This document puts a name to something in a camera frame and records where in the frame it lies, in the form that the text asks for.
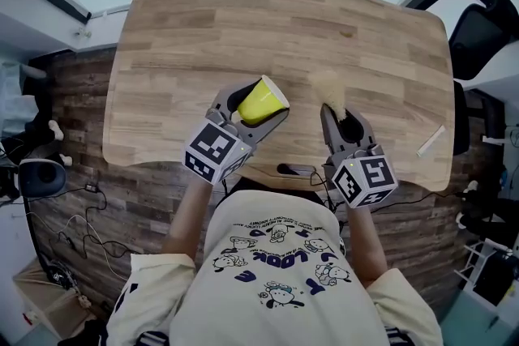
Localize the black floor cable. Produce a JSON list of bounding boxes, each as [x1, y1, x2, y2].
[[28, 182, 139, 256]]

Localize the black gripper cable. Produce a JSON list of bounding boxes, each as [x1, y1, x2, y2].
[[310, 169, 337, 216]]

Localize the person's black trousers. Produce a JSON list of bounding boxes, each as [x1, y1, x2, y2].
[[229, 177, 325, 207]]

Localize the black office chair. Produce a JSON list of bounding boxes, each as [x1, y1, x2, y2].
[[448, 0, 519, 157]]

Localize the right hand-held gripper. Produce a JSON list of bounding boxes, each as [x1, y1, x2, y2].
[[320, 103, 399, 210]]

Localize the white dome headset device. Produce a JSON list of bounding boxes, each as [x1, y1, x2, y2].
[[18, 157, 68, 198]]

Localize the white paper strip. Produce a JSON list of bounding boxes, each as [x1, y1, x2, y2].
[[416, 124, 446, 158]]

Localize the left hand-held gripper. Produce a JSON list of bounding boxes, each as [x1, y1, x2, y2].
[[184, 79, 291, 186]]

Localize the yellow paper cup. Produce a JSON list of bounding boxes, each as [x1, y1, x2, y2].
[[237, 75, 291, 126]]

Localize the white metal rack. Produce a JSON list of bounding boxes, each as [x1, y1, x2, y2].
[[453, 237, 514, 297]]

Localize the black patterned pouch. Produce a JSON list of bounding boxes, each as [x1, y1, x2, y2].
[[42, 258, 78, 288]]

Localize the cardboard box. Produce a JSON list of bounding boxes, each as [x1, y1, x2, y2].
[[11, 258, 88, 337]]

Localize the beige sponge piece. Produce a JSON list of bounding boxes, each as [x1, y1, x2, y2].
[[310, 70, 349, 122]]

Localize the person's left forearm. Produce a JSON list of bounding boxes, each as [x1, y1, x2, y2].
[[161, 177, 214, 264]]

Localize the person's right forearm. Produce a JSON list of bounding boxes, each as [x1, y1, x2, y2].
[[344, 204, 390, 288]]

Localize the cream printed shirt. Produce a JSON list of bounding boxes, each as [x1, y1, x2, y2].
[[105, 190, 445, 346]]

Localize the long black cable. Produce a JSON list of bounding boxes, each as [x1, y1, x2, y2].
[[375, 192, 467, 214]]

